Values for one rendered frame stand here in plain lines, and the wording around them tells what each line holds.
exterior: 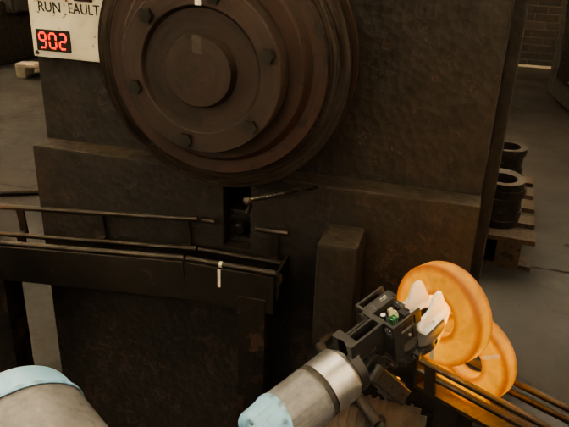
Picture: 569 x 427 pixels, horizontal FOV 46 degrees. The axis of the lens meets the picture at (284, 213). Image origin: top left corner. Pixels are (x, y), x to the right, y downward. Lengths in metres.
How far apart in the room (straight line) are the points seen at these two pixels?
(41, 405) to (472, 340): 0.59
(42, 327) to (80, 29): 1.32
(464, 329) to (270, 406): 0.31
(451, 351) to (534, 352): 1.50
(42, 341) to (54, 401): 1.81
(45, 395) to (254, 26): 0.65
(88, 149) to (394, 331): 0.87
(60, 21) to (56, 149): 0.27
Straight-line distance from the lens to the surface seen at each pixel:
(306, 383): 0.84
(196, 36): 1.10
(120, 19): 1.24
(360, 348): 0.87
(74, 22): 1.47
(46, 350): 2.39
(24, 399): 0.64
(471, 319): 0.97
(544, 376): 2.39
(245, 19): 1.07
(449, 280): 0.97
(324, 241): 1.24
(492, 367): 1.11
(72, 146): 1.53
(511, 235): 2.95
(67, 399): 0.64
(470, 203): 1.29
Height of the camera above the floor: 1.36
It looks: 25 degrees down
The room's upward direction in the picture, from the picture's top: 2 degrees clockwise
